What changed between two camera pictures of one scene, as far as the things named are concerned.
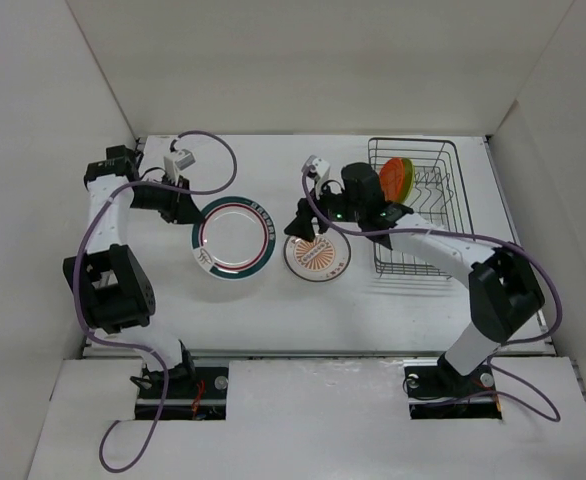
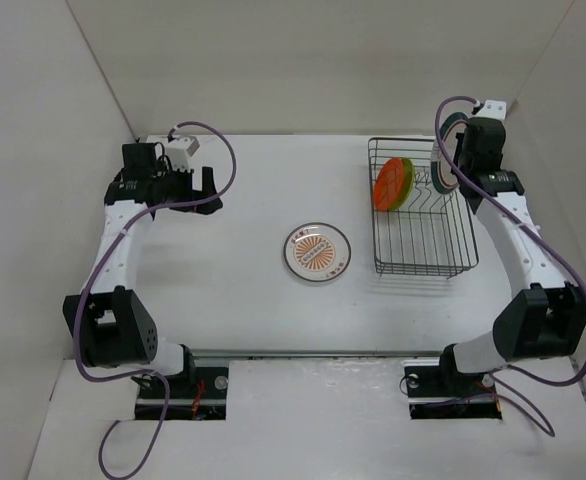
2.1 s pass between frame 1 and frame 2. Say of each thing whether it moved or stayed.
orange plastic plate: stayed
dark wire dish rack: stayed
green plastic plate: stayed
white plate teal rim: moved
